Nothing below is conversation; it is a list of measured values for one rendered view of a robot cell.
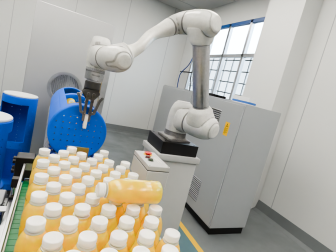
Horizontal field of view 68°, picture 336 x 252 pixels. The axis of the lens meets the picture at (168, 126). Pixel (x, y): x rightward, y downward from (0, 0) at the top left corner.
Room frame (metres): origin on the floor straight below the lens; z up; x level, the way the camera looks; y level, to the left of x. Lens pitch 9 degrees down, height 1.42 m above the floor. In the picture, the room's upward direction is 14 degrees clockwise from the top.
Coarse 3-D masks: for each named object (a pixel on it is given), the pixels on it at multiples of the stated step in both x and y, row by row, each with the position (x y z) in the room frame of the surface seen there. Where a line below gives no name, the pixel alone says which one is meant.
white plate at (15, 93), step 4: (4, 92) 2.13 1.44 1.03; (8, 92) 2.15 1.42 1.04; (12, 92) 2.20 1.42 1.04; (16, 92) 2.25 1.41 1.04; (20, 92) 2.30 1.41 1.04; (24, 92) 2.36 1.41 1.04; (16, 96) 2.12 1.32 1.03; (20, 96) 2.13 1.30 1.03; (24, 96) 2.15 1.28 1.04; (28, 96) 2.20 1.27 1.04; (32, 96) 2.25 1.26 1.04; (36, 96) 2.31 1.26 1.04
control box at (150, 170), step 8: (136, 152) 1.12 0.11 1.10; (152, 152) 1.18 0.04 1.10; (136, 160) 1.10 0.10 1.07; (144, 160) 1.02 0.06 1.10; (160, 160) 1.08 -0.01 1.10; (136, 168) 1.08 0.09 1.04; (144, 168) 1.00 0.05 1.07; (152, 168) 0.98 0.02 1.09; (160, 168) 0.99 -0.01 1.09; (168, 168) 1.01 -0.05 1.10; (144, 176) 0.98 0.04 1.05; (152, 176) 0.98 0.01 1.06; (160, 176) 1.00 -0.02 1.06
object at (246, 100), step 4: (236, 96) 2.86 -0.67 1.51; (240, 96) 2.81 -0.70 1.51; (232, 100) 2.89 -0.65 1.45; (236, 100) 2.84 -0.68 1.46; (240, 100) 2.80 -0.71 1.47; (244, 100) 2.75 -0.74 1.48; (248, 100) 2.71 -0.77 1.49; (252, 100) 2.73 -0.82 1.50; (256, 100) 2.77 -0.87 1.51; (248, 104) 2.71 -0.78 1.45; (252, 104) 2.74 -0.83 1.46
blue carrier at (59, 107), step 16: (64, 96) 1.51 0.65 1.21; (64, 112) 1.19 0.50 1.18; (96, 112) 1.26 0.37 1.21; (48, 128) 1.17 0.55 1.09; (64, 128) 1.20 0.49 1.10; (80, 128) 1.23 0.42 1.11; (96, 128) 1.26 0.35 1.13; (64, 144) 1.20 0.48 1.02; (80, 144) 1.24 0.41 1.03; (96, 144) 1.27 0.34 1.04
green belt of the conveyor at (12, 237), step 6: (24, 180) 0.98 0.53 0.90; (24, 186) 0.94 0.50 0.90; (24, 192) 0.89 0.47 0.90; (18, 198) 0.84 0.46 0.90; (24, 198) 0.85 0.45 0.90; (18, 204) 0.81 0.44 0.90; (18, 210) 0.78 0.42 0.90; (18, 216) 0.75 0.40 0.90; (12, 222) 0.71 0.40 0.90; (18, 222) 0.72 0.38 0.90; (12, 228) 0.68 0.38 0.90; (18, 228) 0.69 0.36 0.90; (12, 234) 0.66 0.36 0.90; (12, 240) 0.64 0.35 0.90; (6, 246) 0.61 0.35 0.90; (12, 246) 0.61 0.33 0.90
